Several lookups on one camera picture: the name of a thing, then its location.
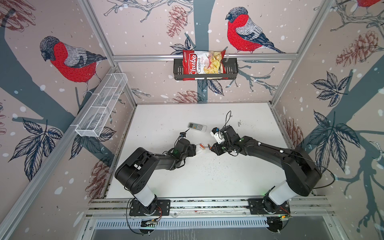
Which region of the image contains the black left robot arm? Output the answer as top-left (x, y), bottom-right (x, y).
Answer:
top-left (114, 139), bottom-right (197, 212)

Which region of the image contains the white wire mesh basket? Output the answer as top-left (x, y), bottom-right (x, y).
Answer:
top-left (75, 73), bottom-right (128, 138)

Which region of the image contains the aluminium mounting rail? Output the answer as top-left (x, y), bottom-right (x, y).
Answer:
top-left (85, 196), bottom-right (336, 219)

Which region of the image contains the black wall basket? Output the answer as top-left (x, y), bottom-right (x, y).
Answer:
top-left (174, 58), bottom-right (239, 81)

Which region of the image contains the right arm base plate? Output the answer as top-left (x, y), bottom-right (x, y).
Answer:
top-left (247, 198), bottom-right (291, 215)

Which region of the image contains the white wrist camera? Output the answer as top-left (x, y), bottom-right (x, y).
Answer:
top-left (179, 132), bottom-right (187, 139)
top-left (211, 127), bottom-right (225, 144)

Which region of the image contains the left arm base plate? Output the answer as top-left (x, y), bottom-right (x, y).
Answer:
top-left (128, 198), bottom-right (171, 217)

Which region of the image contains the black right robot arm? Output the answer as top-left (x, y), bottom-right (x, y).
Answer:
top-left (211, 126), bottom-right (322, 213)

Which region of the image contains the grey-faced white remote control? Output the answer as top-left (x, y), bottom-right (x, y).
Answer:
top-left (188, 123), bottom-right (207, 133)

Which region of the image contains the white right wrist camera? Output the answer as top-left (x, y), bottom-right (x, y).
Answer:
top-left (211, 127), bottom-right (225, 144)

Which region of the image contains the red cassava chips bag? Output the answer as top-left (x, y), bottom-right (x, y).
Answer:
top-left (183, 50), bottom-right (226, 75)

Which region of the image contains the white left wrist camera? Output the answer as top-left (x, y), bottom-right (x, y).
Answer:
top-left (179, 132), bottom-right (187, 139)

